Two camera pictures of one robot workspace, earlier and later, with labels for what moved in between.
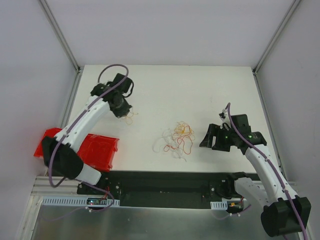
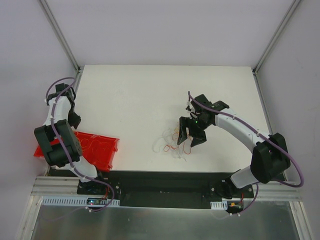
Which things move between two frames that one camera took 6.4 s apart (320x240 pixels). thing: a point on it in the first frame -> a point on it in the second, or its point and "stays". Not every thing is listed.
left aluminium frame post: x=64 y=46 stays
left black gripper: x=122 y=109 -> x=74 y=119
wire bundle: x=177 y=141 stays
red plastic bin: x=96 y=152 stays
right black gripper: x=215 y=137 -> x=193 y=125
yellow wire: x=132 y=109 -> x=93 y=144
